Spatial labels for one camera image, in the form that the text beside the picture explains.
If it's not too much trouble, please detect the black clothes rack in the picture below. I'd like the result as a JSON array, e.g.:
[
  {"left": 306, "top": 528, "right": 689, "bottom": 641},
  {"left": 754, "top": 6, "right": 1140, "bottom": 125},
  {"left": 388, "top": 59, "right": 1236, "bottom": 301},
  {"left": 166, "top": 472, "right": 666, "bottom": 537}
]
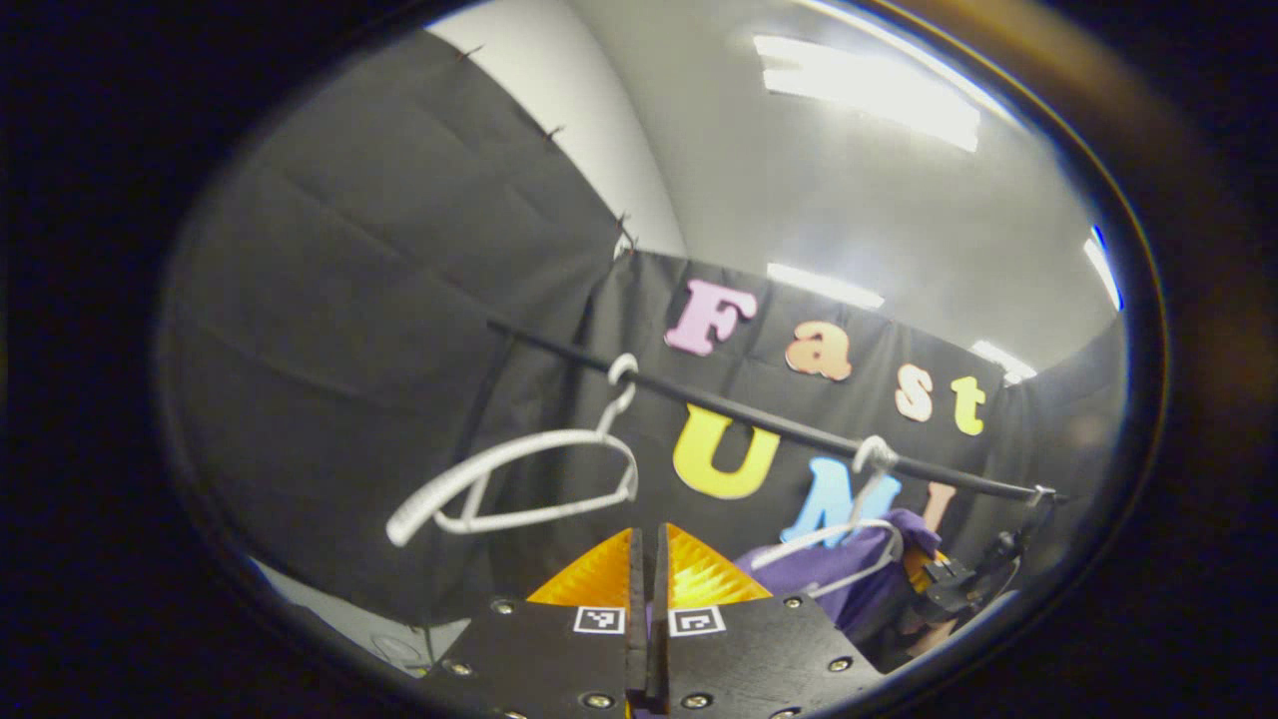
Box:
[{"left": 485, "top": 318, "right": 1071, "bottom": 600}]

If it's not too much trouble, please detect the large ceiling light panel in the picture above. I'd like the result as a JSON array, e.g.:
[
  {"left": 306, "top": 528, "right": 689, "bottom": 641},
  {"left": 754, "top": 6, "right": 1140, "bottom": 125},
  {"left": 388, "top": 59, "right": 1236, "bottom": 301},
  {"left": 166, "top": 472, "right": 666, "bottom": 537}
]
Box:
[{"left": 754, "top": 35, "right": 984, "bottom": 153}]

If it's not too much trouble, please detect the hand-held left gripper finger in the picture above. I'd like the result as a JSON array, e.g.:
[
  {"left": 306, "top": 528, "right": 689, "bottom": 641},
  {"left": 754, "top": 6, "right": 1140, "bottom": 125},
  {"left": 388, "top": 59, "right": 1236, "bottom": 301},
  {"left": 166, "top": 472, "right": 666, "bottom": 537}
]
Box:
[
  {"left": 414, "top": 527, "right": 648, "bottom": 719},
  {"left": 651, "top": 523, "right": 888, "bottom": 719}
]

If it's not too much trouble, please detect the white plastic hanger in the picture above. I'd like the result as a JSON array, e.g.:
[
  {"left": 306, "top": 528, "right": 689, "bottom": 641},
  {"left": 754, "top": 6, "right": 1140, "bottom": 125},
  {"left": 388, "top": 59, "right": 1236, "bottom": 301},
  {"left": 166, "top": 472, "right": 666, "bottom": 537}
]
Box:
[
  {"left": 385, "top": 353, "right": 642, "bottom": 548},
  {"left": 749, "top": 435, "right": 907, "bottom": 600}
]

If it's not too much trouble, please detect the purple shirt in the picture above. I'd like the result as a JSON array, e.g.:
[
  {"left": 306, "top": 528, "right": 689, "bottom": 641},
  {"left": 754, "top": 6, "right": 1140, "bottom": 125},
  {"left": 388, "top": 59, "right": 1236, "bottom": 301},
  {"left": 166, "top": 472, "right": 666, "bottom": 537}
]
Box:
[{"left": 734, "top": 507, "right": 945, "bottom": 650}]

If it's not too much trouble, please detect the black backdrop cloth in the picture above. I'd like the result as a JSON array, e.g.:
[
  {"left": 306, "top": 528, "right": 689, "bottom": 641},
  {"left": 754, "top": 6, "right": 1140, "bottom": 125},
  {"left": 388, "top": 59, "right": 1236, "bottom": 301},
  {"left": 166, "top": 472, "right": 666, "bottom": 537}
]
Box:
[{"left": 158, "top": 30, "right": 1129, "bottom": 640}]

